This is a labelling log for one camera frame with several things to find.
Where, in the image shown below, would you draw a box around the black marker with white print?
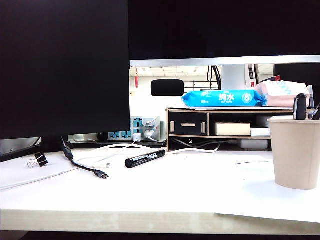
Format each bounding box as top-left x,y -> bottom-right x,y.
124,149 -> 166,169

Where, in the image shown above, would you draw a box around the beige paper cup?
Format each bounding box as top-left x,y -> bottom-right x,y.
267,117 -> 320,191

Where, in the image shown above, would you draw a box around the grey power plug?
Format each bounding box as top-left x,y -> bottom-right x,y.
143,126 -> 166,143

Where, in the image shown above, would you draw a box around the white blue power strip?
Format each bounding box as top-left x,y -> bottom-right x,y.
108,116 -> 167,141

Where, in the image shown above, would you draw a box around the black organizer drawer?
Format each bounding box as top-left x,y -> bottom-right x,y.
168,112 -> 209,136

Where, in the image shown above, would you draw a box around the wooden desk organizer shelf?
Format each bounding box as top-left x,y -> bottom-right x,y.
166,106 -> 320,152

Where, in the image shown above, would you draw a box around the black chair headrest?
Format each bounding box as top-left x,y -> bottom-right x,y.
150,78 -> 185,97

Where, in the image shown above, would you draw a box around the blue wet wipes pack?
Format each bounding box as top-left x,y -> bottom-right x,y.
181,89 -> 268,108

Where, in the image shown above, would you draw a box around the cream rectangular box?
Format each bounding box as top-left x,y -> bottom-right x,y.
213,122 -> 252,137

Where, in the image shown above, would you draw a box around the grey monitor stand column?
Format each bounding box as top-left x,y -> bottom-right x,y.
221,64 -> 246,91

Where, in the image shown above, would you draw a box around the flat white box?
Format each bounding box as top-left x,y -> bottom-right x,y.
250,127 -> 271,137

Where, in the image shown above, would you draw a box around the black monitor with silver edge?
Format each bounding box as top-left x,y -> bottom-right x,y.
128,0 -> 320,68

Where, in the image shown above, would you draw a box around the large black monitor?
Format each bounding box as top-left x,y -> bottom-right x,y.
0,0 -> 131,140

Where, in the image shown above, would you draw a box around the white paper sheet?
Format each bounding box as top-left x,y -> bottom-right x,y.
169,152 -> 320,224

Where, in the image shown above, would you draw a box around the black binder clip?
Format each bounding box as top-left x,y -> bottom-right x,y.
26,152 -> 49,169

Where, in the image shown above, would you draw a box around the pink white tissue pack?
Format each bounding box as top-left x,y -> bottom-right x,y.
252,80 -> 311,108

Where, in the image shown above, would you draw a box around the black background monitor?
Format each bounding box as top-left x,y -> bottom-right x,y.
273,63 -> 320,93

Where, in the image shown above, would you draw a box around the white plug with cable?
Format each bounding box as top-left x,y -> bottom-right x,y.
146,109 -> 169,126

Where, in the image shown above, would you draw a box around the grey cable under organizer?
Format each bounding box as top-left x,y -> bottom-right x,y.
172,138 -> 221,149

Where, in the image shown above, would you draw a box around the black hanging cables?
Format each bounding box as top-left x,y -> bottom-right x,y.
207,65 -> 223,90

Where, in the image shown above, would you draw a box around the thick white charging cable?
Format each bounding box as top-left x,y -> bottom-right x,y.
73,139 -> 221,169

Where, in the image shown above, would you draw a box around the black USB-C cable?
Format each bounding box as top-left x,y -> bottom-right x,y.
61,136 -> 110,180

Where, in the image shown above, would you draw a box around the thin white cable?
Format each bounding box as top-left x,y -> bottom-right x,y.
0,167 -> 79,191

